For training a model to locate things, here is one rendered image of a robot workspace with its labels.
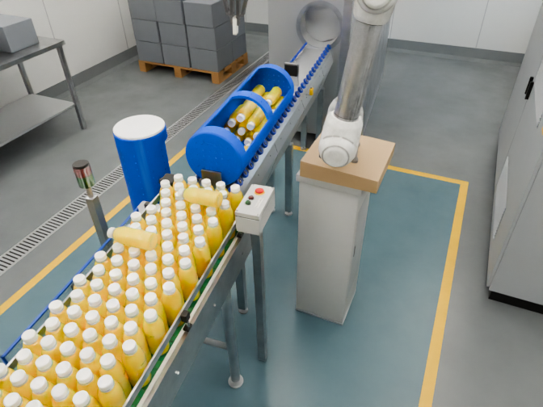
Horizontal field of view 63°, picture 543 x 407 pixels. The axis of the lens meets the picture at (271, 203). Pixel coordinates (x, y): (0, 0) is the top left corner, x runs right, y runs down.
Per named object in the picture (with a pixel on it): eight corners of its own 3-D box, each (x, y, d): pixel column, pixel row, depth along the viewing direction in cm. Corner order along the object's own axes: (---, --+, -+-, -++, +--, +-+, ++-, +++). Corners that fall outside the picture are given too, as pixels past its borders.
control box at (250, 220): (275, 206, 190) (275, 186, 184) (259, 236, 175) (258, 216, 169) (253, 202, 193) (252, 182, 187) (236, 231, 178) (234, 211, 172)
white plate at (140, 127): (141, 142, 228) (141, 144, 229) (174, 120, 247) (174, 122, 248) (101, 131, 239) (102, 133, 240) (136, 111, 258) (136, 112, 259)
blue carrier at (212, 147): (293, 111, 274) (295, 66, 257) (243, 190, 209) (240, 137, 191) (250, 105, 281) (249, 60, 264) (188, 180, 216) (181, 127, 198)
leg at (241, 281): (249, 308, 273) (244, 231, 234) (246, 315, 268) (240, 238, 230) (240, 305, 274) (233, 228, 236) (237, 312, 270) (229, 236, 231)
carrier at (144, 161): (168, 265, 282) (195, 238, 302) (141, 145, 228) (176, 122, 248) (134, 250, 293) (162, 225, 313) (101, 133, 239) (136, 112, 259)
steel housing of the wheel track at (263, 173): (331, 85, 386) (334, 45, 365) (242, 249, 224) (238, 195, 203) (300, 81, 393) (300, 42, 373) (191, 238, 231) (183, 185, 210)
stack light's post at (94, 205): (148, 351, 249) (98, 194, 182) (144, 357, 246) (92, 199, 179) (141, 350, 250) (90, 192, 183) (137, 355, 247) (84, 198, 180)
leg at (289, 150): (292, 212, 346) (294, 141, 308) (291, 216, 342) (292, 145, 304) (285, 211, 348) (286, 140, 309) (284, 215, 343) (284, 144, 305)
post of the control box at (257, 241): (267, 355, 246) (262, 216, 185) (265, 361, 243) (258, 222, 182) (260, 353, 247) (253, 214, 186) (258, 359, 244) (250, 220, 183)
